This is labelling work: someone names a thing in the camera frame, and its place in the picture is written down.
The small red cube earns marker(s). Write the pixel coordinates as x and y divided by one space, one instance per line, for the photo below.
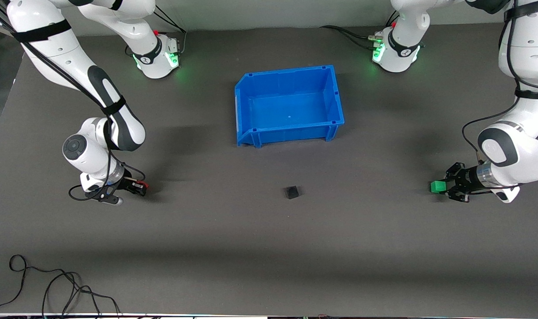
142 184

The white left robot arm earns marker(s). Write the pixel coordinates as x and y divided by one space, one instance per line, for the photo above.
525 44

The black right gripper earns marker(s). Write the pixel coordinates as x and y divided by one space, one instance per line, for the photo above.
126 183

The small black cube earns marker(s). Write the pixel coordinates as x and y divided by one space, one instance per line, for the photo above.
292 192

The blue plastic storage bin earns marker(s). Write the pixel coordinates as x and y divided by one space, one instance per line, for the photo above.
291 110

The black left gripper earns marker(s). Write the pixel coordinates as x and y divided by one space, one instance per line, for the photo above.
464 179

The small green cube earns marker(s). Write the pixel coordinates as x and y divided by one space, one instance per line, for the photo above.
437 187

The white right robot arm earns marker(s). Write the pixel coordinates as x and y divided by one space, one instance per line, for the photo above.
52 44

